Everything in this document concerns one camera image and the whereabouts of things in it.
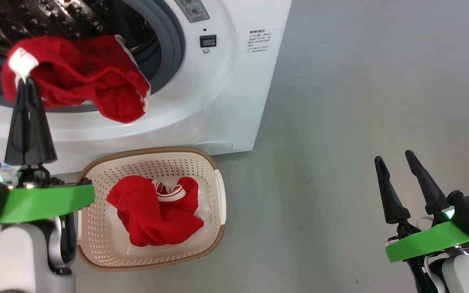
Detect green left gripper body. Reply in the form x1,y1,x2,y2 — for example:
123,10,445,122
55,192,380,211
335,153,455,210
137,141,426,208
0,164,96,276

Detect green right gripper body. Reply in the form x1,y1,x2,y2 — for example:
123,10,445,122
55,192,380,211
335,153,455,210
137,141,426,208
385,221,469,293

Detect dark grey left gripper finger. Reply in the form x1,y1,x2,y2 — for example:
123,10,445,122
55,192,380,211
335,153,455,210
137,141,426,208
4,79,30,166
27,77,58,164

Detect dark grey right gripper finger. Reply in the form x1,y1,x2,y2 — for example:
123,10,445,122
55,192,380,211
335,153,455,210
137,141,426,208
374,155,412,225
404,150,450,215

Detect red garment with striped collar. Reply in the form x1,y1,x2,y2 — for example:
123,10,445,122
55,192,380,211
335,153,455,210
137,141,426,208
106,175,205,248

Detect cream perforated laundry basket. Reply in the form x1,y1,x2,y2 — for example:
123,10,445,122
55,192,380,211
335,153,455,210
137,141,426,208
77,147,227,273

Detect white washing machine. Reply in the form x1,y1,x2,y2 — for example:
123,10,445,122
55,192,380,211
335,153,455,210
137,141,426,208
0,0,294,176

